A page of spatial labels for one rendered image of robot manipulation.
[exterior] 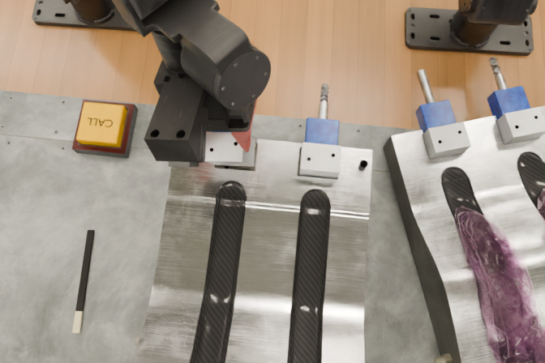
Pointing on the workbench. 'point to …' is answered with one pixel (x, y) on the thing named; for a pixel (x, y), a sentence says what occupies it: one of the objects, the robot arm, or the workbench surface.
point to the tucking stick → (83, 282)
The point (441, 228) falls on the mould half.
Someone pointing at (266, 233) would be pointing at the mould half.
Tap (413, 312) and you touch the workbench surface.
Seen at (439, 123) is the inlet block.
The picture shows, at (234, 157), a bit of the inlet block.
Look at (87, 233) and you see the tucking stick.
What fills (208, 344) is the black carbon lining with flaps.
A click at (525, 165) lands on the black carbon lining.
